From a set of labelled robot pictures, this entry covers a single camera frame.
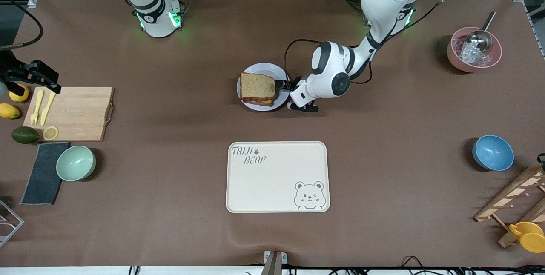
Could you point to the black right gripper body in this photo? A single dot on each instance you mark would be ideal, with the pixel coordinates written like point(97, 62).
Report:
point(12, 72)

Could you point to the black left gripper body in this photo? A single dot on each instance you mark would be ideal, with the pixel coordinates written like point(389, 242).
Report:
point(294, 84)

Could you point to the white round plate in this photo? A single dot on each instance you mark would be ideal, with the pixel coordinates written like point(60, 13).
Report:
point(264, 67)

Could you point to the plain brown bread slice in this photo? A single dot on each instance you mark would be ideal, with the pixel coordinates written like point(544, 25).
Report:
point(257, 85)

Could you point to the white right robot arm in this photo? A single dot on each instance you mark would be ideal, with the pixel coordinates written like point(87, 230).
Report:
point(157, 19)

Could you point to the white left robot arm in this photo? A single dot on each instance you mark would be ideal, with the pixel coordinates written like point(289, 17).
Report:
point(336, 79)

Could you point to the yellow plastic knife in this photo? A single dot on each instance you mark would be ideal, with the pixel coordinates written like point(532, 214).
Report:
point(48, 104)

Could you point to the yellow plastic fork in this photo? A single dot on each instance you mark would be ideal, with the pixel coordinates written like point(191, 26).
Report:
point(36, 109)

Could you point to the round yellow lemon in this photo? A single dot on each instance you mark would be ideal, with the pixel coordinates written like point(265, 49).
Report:
point(19, 95)

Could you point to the bread slice under egg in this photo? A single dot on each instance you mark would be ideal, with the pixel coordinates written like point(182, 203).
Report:
point(257, 103)

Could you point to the wooden cutting board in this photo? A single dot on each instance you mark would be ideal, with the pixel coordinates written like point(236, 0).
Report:
point(76, 113)

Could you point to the yellow lemon lower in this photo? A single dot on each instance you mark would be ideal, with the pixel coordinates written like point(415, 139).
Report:
point(8, 111)

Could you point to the lemon slice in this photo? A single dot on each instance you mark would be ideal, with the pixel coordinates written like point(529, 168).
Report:
point(50, 133)

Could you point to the green avocado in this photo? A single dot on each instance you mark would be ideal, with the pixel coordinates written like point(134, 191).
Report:
point(25, 135)

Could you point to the pale green bowl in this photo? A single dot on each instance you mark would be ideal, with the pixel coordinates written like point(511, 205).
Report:
point(76, 163)

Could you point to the cream bear-print tray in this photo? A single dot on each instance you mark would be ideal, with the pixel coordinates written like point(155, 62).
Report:
point(272, 181)

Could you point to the dark grey cloth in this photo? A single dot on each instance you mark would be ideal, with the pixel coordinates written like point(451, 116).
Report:
point(40, 181)

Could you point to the pink bowl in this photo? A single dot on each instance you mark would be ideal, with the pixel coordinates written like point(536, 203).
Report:
point(453, 60)

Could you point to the brown table mat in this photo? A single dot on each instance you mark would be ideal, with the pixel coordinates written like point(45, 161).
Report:
point(170, 224)

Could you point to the clear ice cubes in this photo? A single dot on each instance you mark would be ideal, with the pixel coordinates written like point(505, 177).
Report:
point(470, 57)

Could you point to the metal scoop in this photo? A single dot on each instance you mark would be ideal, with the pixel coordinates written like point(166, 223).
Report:
point(479, 38)

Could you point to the blue bowl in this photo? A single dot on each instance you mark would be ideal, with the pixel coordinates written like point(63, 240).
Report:
point(493, 152)

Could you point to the wooden drying rack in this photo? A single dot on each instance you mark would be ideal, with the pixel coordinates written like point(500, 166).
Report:
point(511, 196)

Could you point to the yellow plastic cup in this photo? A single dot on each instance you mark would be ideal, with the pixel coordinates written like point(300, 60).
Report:
point(530, 239)

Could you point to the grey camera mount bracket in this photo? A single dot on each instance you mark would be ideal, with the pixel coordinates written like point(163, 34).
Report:
point(274, 262)

